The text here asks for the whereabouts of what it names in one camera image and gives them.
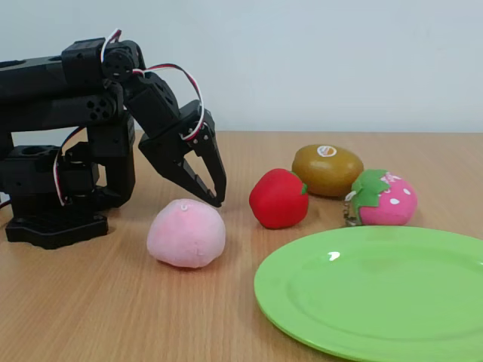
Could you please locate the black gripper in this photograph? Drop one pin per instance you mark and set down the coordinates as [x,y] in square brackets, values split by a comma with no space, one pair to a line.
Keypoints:
[167,148]

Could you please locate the red toy tomato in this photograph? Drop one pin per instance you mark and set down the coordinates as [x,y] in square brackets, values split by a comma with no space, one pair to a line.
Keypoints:
[277,200]

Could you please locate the black robot arm with base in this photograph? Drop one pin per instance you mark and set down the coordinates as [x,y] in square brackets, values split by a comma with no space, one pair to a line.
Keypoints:
[37,75]

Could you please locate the pink plush strawberry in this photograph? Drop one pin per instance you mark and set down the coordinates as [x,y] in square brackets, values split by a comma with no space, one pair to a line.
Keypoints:
[392,205]

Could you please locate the green plastic plate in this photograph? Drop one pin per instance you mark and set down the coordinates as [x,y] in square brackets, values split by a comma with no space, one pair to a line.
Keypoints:
[370,298]

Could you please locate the pink plush peach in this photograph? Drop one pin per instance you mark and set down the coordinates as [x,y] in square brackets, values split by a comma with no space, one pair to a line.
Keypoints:
[186,235]

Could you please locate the brown toy kiwi with sticker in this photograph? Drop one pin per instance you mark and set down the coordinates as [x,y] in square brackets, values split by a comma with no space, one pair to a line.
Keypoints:
[326,173]

